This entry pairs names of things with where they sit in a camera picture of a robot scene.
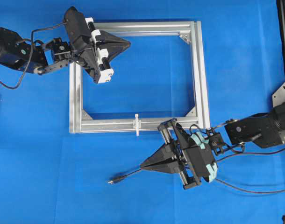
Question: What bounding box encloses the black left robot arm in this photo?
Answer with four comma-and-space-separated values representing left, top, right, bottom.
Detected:
0, 18, 131, 84

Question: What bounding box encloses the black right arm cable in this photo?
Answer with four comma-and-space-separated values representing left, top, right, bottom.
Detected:
190, 124, 285, 194

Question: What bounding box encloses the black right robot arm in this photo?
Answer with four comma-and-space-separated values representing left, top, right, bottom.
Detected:
140, 102, 285, 189

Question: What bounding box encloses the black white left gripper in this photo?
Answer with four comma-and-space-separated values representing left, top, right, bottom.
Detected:
71, 19, 131, 84

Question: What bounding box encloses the grey metal bracket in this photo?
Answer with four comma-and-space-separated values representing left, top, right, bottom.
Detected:
272, 82, 285, 107

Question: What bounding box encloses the white zip tie loop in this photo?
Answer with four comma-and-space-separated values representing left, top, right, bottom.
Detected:
133, 113, 141, 137

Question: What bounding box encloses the aluminium extrusion frame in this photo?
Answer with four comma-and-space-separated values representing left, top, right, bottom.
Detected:
69, 21, 211, 133

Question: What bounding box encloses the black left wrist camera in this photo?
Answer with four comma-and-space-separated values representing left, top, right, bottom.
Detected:
64, 6, 91, 51

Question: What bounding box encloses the black USB cable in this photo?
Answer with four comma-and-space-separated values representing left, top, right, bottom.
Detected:
107, 167, 143, 185

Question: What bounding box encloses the black teal right wrist camera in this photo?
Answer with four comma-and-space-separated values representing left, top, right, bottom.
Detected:
176, 131, 218, 185

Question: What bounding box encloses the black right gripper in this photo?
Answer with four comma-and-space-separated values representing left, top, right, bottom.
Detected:
140, 118, 202, 189

